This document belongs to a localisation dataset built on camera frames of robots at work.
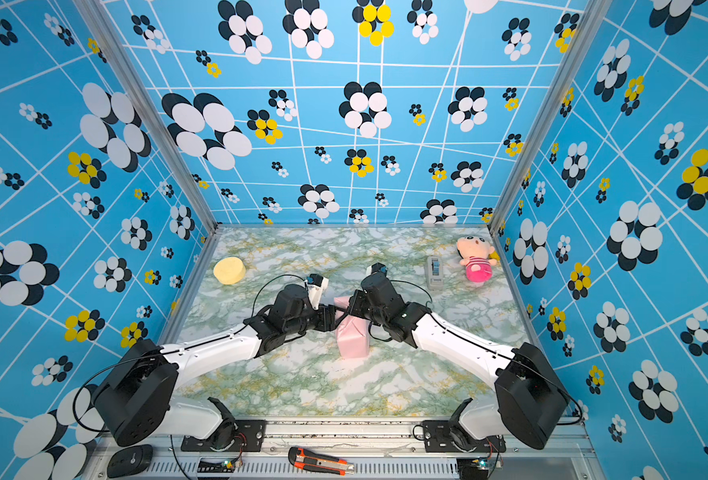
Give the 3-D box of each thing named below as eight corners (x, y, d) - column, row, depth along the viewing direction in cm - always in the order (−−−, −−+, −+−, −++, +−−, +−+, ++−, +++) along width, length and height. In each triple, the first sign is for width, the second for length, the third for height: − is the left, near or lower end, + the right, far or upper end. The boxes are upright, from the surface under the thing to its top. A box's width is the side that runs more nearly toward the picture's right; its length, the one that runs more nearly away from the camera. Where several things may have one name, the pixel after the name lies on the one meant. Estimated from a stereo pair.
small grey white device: (427, 289, 103) (429, 281, 99) (426, 262, 110) (428, 254, 107) (442, 290, 103) (445, 282, 99) (440, 263, 110) (442, 255, 106)
